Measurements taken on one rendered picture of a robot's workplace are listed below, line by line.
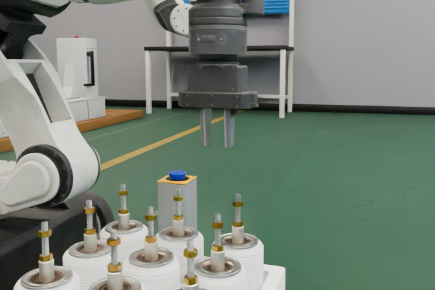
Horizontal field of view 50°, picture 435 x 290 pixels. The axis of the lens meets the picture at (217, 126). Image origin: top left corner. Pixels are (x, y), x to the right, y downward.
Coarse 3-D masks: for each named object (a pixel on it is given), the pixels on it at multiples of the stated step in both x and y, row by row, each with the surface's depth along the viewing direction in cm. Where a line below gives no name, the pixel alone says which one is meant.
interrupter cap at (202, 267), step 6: (204, 258) 78; (210, 258) 79; (228, 258) 78; (198, 264) 76; (204, 264) 76; (210, 264) 77; (228, 264) 77; (234, 264) 76; (240, 264) 76; (198, 270) 74; (204, 270) 74; (210, 270) 75; (222, 270) 75; (228, 270) 74; (234, 270) 74; (240, 270) 75; (210, 276) 72; (216, 276) 72; (222, 276) 72; (228, 276) 72
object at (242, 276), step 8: (240, 272) 74; (200, 280) 72; (208, 280) 72; (216, 280) 72; (224, 280) 72; (232, 280) 72; (240, 280) 73; (208, 288) 71; (216, 288) 71; (224, 288) 71; (232, 288) 72; (240, 288) 73
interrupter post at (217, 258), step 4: (212, 252) 75; (216, 252) 74; (220, 252) 74; (224, 252) 75; (212, 256) 75; (216, 256) 74; (220, 256) 74; (224, 256) 75; (212, 260) 75; (216, 260) 74; (220, 260) 74; (224, 260) 75; (212, 264) 75; (216, 264) 74; (220, 264) 75; (224, 264) 75; (212, 268) 75; (216, 268) 75; (220, 268) 75; (224, 268) 75
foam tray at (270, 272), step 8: (264, 264) 94; (264, 272) 91; (272, 272) 90; (280, 272) 90; (264, 280) 92; (272, 280) 87; (280, 280) 88; (264, 288) 84; (272, 288) 84; (280, 288) 88
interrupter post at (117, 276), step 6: (108, 270) 68; (120, 270) 68; (108, 276) 67; (114, 276) 67; (120, 276) 67; (108, 282) 67; (114, 282) 67; (120, 282) 68; (108, 288) 67; (114, 288) 67; (120, 288) 68
